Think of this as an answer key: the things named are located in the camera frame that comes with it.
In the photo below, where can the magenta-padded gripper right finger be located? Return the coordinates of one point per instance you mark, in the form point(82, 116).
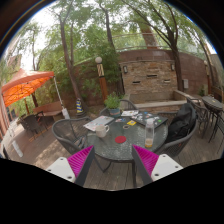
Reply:
point(165, 166)

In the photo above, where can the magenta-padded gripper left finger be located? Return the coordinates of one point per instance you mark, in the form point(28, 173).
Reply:
point(61, 168)

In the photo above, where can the clear plastic bottle white cap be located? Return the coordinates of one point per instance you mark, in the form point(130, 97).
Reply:
point(149, 133)

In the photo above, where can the black backpack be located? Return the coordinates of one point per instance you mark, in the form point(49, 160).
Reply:
point(181, 121)

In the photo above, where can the dark laptop with stickers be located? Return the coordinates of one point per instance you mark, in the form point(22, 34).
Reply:
point(148, 120)

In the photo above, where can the white ribbed mug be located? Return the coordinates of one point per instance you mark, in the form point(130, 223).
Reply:
point(101, 131)

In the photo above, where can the dark patio chair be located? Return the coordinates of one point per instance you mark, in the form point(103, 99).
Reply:
point(31, 123)

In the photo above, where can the white umbrella base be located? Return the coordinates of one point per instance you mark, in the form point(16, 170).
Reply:
point(65, 114)

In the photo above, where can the yellow card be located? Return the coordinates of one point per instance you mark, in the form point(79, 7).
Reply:
point(131, 122)

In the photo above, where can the silver laptop with stickers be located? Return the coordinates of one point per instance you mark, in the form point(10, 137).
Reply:
point(99, 122)

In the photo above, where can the wooden bench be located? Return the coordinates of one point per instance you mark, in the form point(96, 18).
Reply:
point(48, 108)

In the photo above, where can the dark metal chair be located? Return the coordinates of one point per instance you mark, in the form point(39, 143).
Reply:
point(201, 115)

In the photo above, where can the white booklet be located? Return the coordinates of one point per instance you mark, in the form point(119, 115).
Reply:
point(129, 113)

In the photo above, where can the blue yellow striped cone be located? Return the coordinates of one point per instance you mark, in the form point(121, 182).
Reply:
point(79, 106)

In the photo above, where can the dark round side table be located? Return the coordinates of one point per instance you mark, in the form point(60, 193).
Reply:
point(212, 103)

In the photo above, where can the green plant in blue pot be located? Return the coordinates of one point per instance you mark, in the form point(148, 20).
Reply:
point(113, 101)

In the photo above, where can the orange patio umbrella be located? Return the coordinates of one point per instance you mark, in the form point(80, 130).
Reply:
point(25, 83)

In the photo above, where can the grey wall box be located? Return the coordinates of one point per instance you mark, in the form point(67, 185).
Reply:
point(185, 83)

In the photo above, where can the brown globe lamp post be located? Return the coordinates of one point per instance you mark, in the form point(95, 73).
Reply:
point(207, 76)

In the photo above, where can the black wall lamp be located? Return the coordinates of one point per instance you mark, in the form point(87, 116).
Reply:
point(172, 67)
point(125, 69)

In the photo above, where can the striped globe lamp post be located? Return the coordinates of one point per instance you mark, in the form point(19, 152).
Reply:
point(101, 75)

